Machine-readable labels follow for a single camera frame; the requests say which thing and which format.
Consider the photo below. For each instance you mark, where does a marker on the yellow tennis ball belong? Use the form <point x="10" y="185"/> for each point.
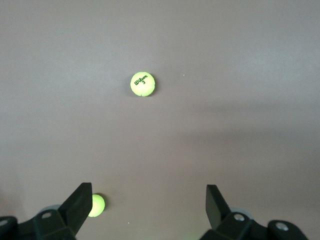
<point x="143" y="86"/>
<point x="98" y="205"/>

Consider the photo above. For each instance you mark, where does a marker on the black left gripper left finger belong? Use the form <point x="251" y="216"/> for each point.
<point x="65" y="220"/>

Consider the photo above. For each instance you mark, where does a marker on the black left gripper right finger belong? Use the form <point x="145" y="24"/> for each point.
<point x="217" y="210"/>

